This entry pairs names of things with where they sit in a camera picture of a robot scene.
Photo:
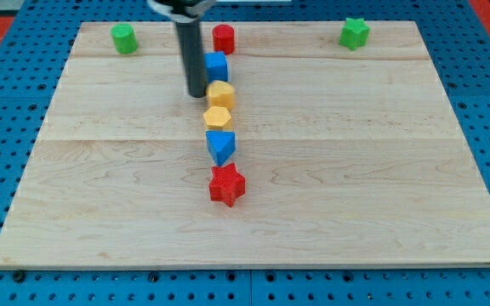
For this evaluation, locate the yellow hexagon block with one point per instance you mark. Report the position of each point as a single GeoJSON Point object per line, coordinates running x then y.
{"type": "Point", "coordinates": [217, 118]}

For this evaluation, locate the blue cube block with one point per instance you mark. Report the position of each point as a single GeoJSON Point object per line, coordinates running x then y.
{"type": "Point", "coordinates": [217, 66]}

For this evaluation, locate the red star block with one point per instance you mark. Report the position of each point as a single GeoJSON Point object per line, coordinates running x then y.
{"type": "Point", "coordinates": [226, 184]}

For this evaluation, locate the green cylinder block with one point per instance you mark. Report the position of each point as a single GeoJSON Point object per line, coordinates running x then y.
{"type": "Point", "coordinates": [123, 38]}

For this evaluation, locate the red cylinder block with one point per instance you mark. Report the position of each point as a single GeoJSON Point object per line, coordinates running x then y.
{"type": "Point", "coordinates": [223, 36]}

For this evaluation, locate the blue triangle block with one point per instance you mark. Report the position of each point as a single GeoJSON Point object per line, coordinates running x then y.
{"type": "Point", "coordinates": [221, 145]}

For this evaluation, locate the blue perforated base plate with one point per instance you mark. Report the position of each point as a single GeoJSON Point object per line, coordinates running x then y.
{"type": "Point", "coordinates": [32, 56]}

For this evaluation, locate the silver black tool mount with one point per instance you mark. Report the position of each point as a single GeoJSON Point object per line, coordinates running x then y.
{"type": "Point", "coordinates": [181, 10]}

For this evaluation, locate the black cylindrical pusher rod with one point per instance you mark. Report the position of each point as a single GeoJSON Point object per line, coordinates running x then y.
{"type": "Point", "coordinates": [192, 55]}

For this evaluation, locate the yellow heart block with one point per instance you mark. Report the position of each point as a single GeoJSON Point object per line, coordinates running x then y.
{"type": "Point", "coordinates": [220, 93]}

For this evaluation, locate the green star block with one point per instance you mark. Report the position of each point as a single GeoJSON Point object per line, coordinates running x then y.
{"type": "Point", "coordinates": [354, 33]}

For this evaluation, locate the light wooden board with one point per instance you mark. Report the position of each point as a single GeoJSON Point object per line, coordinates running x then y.
{"type": "Point", "coordinates": [349, 159]}

